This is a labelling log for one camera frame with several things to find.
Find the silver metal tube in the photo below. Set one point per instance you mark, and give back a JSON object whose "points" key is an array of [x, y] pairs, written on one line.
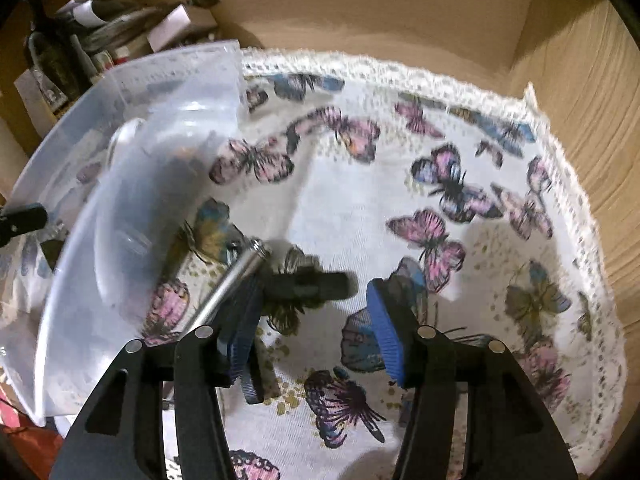
{"points": [[235, 272]]}

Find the stack of books and papers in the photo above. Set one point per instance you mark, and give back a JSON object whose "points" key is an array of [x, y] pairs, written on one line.
{"points": [[125, 15]]}

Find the butterfly print lace tablecloth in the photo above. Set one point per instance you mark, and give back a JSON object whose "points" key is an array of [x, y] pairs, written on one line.
{"points": [[350, 200]]}

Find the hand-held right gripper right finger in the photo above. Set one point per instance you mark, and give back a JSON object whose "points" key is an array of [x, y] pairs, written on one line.
{"points": [[387, 330]]}

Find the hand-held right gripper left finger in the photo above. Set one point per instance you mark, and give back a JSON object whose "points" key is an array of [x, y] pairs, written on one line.
{"points": [[240, 332]]}

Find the red patterned cloth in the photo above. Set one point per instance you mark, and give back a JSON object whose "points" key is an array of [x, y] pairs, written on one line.
{"points": [[25, 440]]}

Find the black plastic clip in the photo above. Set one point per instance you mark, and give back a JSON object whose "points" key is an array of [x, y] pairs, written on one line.
{"points": [[310, 285]]}

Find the strawberry print box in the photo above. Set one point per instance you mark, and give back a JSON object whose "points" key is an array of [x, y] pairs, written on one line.
{"points": [[107, 57]]}

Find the small white box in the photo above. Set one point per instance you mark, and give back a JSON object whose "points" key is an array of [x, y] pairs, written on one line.
{"points": [[170, 25]]}

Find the dark wine bottle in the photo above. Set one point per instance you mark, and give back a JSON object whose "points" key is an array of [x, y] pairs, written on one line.
{"points": [[55, 65]]}

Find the clear plastic storage box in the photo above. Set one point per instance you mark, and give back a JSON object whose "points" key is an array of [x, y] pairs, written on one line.
{"points": [[150, 85]]}

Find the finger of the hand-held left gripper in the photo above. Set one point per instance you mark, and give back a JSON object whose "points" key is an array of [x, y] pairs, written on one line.
{"points": [[20, 221]]}

